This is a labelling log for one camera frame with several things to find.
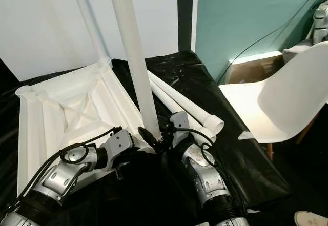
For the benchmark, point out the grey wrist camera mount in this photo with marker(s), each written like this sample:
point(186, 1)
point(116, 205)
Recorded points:
point(180, 128)
point(120, 143)

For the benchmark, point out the white tapered plastic table leg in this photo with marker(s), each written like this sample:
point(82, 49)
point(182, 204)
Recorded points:
point(130, 57)
point(166, 103)
point(89, 26)
point(189, 103)

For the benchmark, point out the black plastic sheet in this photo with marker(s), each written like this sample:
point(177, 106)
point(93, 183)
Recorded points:
point(256, 164)

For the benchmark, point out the white plastic table top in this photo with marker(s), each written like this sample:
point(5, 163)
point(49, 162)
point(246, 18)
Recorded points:
point(51, 118)

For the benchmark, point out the white plastic shell chair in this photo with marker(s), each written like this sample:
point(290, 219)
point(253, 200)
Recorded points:
point(292, 103)

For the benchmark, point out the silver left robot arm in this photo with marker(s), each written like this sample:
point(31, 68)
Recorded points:
point(61, 180)

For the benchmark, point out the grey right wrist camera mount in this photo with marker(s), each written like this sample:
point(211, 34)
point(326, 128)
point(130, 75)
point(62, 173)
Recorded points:
point(180, 128)

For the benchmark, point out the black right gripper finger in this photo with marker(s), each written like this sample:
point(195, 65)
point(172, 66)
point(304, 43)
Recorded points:
point(147, 135)

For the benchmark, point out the person's white shoe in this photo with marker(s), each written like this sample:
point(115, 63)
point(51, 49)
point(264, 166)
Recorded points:
point(310, 219)

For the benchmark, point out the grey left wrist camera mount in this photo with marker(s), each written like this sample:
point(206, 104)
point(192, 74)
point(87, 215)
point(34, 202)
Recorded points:
point(120, 143)

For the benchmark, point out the large white board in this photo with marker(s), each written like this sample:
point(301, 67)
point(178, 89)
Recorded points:
point(41, 31)

